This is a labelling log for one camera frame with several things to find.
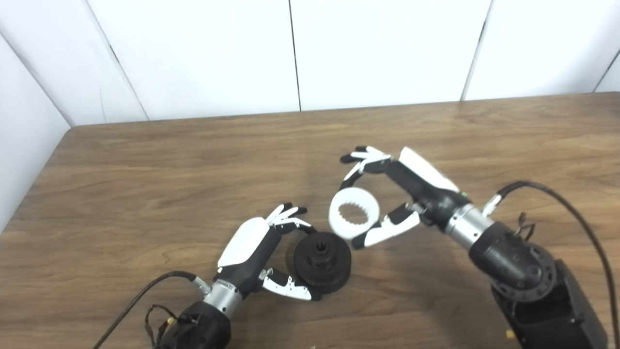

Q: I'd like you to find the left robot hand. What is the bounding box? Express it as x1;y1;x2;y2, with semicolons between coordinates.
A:
217;202;322;301

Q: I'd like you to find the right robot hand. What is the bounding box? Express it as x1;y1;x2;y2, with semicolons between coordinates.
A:
339;146;471;251

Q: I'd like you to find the white ring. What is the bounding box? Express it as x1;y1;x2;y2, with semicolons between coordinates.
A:
328;188;381;241

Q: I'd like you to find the round black part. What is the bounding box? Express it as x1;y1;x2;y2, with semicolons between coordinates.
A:
293;231;353;295

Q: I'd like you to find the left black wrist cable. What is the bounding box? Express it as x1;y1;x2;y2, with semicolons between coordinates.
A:
92;270;213;349

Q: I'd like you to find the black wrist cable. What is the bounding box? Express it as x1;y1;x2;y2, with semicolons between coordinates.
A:
92;270;213;349
481;180;620;349

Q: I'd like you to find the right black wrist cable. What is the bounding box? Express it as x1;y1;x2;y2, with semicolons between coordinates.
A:
481;180;620;349

